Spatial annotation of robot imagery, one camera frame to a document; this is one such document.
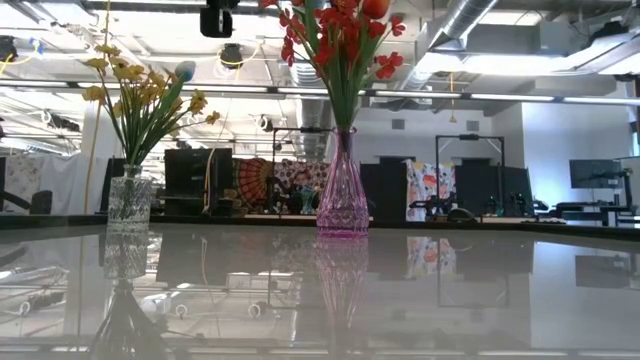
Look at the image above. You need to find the black metal table frame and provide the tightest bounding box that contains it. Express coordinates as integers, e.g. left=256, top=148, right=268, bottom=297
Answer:
left=0, top=213, right=640, bottom=243

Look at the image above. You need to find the black shelf cabinet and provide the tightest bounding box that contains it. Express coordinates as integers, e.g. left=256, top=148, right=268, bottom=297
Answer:
left=164, top=148, right=234, bottom=217

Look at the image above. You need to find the clear cut-glass vase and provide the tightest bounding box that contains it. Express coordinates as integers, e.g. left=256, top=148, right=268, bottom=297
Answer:
left=107, top=164, right=153, bottom=234

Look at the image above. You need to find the white cloth curtain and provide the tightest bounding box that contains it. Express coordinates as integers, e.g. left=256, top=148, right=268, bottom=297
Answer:
left=2, top=152, right=109, bottom=216

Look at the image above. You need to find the white floral cloth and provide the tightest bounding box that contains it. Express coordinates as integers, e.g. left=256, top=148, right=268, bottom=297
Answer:
left=404, top=159, right=457, bottom=221

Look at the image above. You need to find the black office chair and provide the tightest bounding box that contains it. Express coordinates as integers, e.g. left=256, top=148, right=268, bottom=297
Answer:
left=28, top=189, right=54, bottom=216

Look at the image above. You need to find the black ceiling-mounted device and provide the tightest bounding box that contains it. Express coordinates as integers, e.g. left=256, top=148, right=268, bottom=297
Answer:
left=0, top=35, right=19, bottom=64

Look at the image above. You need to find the black round ceiling fixture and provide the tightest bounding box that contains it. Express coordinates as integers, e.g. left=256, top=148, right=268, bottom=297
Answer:
left=219, top=43, right=245, bottom=70

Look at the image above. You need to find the pink glass vase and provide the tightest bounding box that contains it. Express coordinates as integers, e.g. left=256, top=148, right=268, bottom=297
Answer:
left=315, top=126, right=370, bottom=238

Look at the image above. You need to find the black desk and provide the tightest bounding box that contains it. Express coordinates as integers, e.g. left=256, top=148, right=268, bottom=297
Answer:
left=554, top=201, right=640, bottom=227

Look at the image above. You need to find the black metal frame stand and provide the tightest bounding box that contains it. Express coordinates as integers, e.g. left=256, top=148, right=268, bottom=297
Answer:
left=272, top=127, right=350, bottom=216
left=434, top=133, right=506, bottom=221

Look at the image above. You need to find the large silver ventilation duct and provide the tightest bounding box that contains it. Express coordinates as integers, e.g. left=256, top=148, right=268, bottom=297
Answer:
left=399, top=0, right=501, bottom=91

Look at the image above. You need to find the dark floral tapestry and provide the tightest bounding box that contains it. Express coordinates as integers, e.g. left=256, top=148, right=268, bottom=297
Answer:
left=272, top=159, right=326, bottom=216

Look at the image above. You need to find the silver vertical ventilation duct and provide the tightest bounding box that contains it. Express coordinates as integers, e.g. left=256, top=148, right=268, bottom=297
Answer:
left=291, top=49, right=334, bottom=161

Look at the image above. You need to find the red artificial flower bunch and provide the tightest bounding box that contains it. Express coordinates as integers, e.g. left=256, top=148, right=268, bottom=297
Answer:
left=299, top=0, right=407, bottom=129
left=258, top=0, right=381, bottom=129

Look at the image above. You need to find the orange mandala tapestry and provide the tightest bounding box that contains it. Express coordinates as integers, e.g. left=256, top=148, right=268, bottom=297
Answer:
left=232, top=158, right=274, bottom=211

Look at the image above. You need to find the long yellow cable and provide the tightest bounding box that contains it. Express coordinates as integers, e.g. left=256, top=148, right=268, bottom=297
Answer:
left=82, top=0, right=112, bottom=214

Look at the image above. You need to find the black dome-shaped object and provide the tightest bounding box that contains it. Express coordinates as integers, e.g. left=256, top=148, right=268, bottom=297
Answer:
left=446, top=207, right=476, bottom=224

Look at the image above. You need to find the white artificial tulip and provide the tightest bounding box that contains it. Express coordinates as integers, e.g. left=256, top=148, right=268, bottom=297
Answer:
left=134, top=60, right=197, bottom=166

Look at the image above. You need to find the wide black partition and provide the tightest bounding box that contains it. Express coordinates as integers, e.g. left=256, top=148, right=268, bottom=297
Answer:
left=454, top=164, right=534, bottom=216

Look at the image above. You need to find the dark computer monitor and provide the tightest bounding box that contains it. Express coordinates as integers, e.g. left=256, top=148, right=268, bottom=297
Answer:
left=569, top=159, right=624, bottom=190

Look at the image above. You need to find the long ceiling light strip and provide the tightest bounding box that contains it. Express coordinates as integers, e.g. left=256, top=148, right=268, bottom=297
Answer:
left=0, top=78, right=331, bottom=99
left=372, top=90, right=640, bottom=107

